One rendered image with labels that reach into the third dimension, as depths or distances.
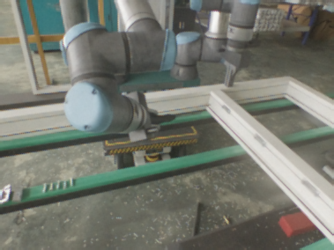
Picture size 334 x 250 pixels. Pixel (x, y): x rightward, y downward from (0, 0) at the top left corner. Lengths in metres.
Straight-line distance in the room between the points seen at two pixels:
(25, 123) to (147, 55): 0.49
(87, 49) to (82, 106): 0.11
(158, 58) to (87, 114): 0.19
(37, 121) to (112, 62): 0.42
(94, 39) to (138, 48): 0.09
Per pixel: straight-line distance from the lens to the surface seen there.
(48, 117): 0.83
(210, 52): 1.50
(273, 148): 0.72
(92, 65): 0.48
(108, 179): 0.65
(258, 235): 0.94
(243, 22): 0.90
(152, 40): 0.52
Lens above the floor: 1.34
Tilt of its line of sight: 35 degrees down
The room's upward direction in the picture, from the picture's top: 4 degrees clockwise
